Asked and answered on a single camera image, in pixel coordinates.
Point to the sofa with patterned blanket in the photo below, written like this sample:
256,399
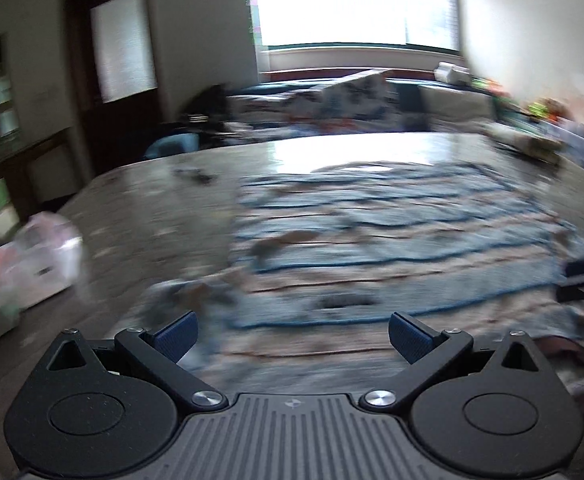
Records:
351,97

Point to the white plastic bag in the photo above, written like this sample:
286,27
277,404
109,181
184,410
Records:
27,265

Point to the blue stool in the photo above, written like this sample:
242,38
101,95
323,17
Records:
169,146

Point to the pile of colourful toys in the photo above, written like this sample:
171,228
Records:
546,110

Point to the beige folded cloth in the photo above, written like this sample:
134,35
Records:
526,142

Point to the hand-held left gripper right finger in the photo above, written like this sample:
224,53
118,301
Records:
409,337

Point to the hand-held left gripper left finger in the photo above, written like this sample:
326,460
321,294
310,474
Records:
174,336

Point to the black bag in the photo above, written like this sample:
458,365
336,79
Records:
209,110

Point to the dark wooden door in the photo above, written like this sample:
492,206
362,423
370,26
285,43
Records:
117,60

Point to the dark wooden side cabinet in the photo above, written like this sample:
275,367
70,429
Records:
17,175

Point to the small dark object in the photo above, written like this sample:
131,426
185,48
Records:
194,175

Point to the bright window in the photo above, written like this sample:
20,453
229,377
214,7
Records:
351,5

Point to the blue beige striped garment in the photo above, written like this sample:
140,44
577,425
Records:
371,230

